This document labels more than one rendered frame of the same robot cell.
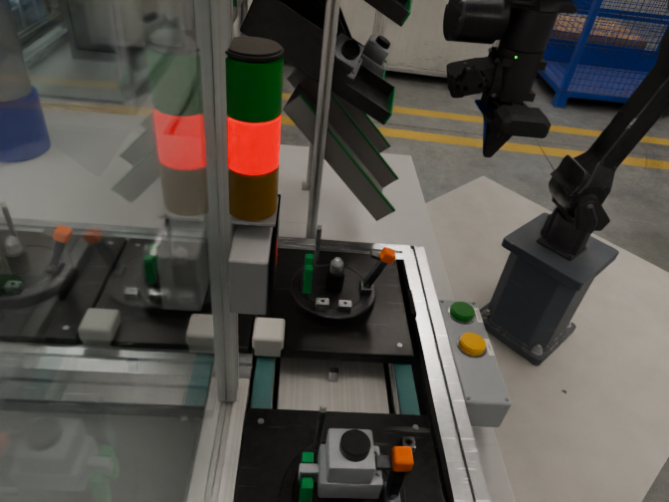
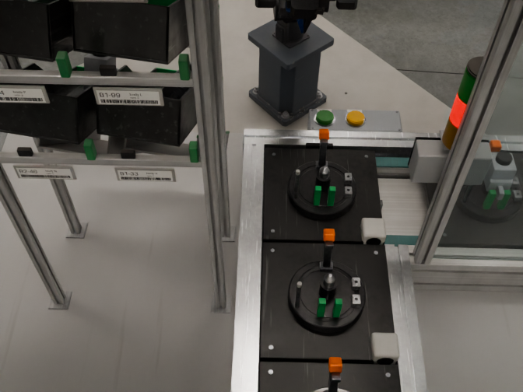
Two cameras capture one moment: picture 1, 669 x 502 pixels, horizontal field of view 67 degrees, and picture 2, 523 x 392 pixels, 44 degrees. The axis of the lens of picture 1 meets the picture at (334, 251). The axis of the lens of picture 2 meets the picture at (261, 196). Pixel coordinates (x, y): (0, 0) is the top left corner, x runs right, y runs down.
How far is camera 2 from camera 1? 1.15 m
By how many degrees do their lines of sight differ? 57
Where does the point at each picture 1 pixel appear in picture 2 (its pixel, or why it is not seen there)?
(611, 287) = (239, 35)
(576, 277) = (328, 39)
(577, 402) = (354, 89)
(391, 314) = (336, 157)
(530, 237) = (284, 50)
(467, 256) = not seen: hidden behind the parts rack
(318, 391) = (391, 216)
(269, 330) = (376, 226)
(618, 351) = not seen: hidden behind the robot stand
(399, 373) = (380, 163)
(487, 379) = (383, 117)
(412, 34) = not seen: outside the picture
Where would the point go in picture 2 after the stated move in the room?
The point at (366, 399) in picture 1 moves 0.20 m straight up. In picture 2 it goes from (392, 189) to (410, 126)
